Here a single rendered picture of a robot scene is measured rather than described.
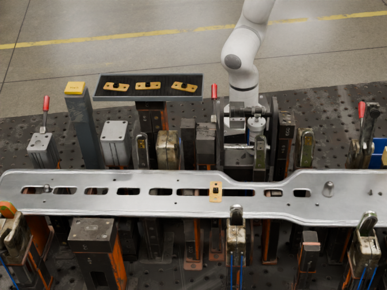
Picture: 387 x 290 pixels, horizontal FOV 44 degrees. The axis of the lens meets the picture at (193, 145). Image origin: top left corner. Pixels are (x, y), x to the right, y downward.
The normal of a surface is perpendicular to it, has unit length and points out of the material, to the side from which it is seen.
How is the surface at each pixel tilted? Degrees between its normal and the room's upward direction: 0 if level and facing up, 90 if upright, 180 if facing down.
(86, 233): 0
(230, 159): 0
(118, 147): 90
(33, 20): 0
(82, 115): 90
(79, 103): 90
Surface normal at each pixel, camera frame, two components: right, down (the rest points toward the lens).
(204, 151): -0.05, 0.68
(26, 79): -0.04, -0.73
